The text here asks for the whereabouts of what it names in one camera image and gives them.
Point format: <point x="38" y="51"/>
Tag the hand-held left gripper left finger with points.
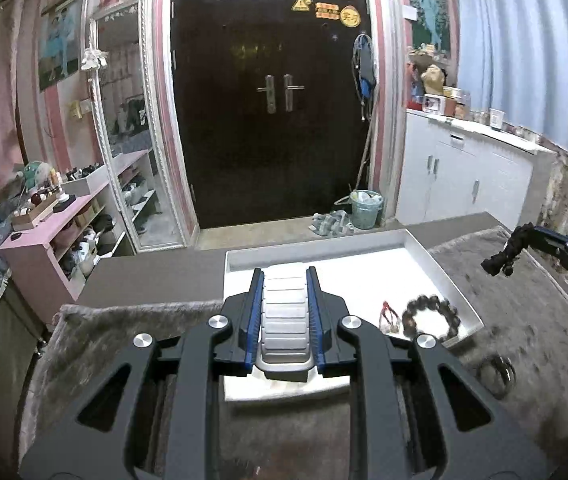
<point x="256" y="320"/>

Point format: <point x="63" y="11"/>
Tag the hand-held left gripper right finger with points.
<point x="314" y="320"/>

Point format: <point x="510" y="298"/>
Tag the black chunky bead strand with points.
<point x="506" y="252"/>

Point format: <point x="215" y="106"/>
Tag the white shallow tray box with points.
<point x="359" y="270"/>

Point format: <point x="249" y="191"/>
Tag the grey slippers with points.
<point x="331" y="222"/>

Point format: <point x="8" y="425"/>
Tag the white cabinet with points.
<point x="464" y="175"/>

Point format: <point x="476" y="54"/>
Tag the green bucket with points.
<point x="366" y="210"/>

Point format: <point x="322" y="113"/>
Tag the dark double door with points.
<point x="264" y="170"/>

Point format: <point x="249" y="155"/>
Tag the mop stick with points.
<point x="364" y="152"/>

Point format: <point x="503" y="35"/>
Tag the white and red box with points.
<point x="434" y="104"/>

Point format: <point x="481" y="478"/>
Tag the blue curtain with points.
<point x="529" y="50"/>

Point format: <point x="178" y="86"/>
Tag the beige figurine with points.
<point x="431" y="77"/>

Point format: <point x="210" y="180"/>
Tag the white storage box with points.
<point x="86" y="182"/>

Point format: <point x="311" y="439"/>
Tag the pink shelf unit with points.
<point x="38" y="245"/>

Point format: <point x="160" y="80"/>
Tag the white framed standing mirror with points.
<point x="128" y="110"/>

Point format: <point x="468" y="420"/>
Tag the wooden box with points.
<point x="33" y="212"/>

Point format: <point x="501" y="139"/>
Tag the plush toy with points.
<point x="36" y="172"/>

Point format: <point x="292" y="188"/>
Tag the round yellow sticker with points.
<point x="350" y="16"/>

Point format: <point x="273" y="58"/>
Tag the white bow ornament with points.
<point x="93" y="57"/>

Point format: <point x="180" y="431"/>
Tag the orange rectangular sticker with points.
<point x="327" y="11"/>

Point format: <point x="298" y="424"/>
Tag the yellow triangle sticker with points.
<point x="301" y="6"/>

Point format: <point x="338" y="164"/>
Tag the green wall poster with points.
<point x="426" y="15"/>

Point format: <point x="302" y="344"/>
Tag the white wall switch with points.
<point x="410" y="12"/>

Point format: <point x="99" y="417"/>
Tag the wall poster with figures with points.
<point x="58" y="42"/>

